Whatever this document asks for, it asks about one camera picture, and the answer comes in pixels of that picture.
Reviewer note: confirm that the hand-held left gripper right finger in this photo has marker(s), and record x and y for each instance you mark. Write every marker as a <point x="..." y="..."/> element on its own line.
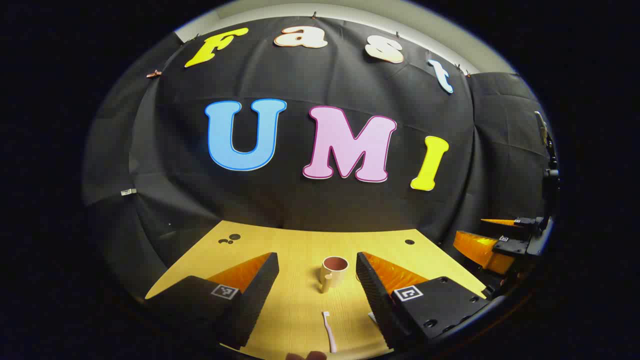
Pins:
<point x="375" y="300"/>

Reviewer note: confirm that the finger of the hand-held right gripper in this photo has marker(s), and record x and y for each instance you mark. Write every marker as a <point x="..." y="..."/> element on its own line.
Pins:
<point x="505" y="222"/>
<point x="480" y="247"/>

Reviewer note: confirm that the black backdrop cloth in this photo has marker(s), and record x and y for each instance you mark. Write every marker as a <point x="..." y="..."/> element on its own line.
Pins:
<point x="300" y="200"/>

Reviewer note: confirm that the wooden desktop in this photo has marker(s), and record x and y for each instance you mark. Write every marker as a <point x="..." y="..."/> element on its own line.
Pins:
<point x="300" y="250"/>

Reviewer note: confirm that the white toothbrush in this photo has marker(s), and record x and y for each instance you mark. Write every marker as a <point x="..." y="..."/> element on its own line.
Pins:
<point x="329" y="332"/>

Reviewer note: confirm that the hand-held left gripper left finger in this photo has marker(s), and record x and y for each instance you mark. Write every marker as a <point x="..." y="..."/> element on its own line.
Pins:
<point x="255" y="300"/>

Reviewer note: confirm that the copper backdrop clip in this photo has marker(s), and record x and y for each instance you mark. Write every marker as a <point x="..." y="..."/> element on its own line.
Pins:
<point x="154" y="74"/>

